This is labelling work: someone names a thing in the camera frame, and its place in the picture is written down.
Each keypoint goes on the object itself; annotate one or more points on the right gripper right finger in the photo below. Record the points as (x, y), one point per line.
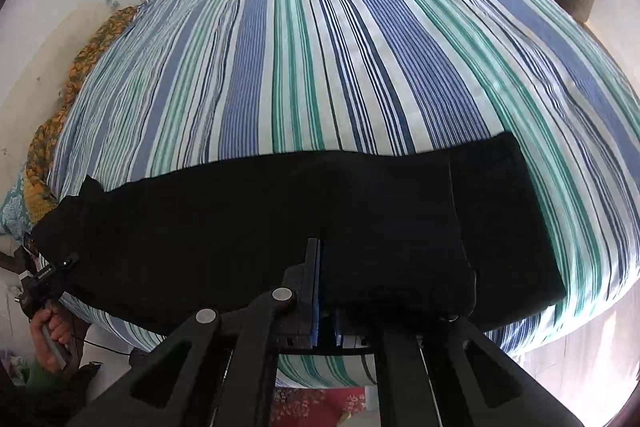
(402, 325)

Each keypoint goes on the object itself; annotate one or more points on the person's left hand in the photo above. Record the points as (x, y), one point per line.
(51, 329)

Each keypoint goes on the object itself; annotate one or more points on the striped blue green bedsheet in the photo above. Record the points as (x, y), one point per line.
(192, 81)

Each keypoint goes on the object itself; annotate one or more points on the teal patterned pillow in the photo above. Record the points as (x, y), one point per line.
(14, 216)

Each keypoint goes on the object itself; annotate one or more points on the red floral rug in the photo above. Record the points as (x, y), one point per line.
(299, 407)

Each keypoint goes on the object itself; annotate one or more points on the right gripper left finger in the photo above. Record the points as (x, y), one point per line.
(217, 369)

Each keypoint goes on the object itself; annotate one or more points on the orange floral blanket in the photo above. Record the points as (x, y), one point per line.
(38, 197)

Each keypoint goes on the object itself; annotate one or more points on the black pants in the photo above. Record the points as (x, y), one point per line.
(455, 232)

